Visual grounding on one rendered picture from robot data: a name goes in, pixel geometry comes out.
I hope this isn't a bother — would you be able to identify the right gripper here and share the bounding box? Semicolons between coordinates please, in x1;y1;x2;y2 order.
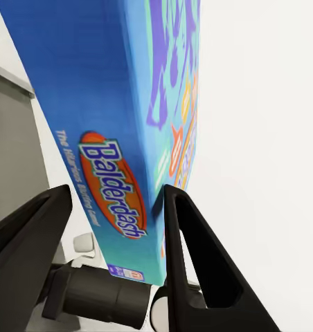
35;259;123;323

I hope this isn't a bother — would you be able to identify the board game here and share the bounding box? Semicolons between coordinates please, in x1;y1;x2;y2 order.
0;0;201;286

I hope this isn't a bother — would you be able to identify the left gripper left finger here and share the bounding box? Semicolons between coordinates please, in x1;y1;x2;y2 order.
0;184;73;332

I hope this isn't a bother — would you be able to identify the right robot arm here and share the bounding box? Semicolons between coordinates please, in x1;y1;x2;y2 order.
35;232;207;332

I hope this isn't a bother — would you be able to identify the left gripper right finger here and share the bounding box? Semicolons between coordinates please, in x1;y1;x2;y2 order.
163;184;281;332

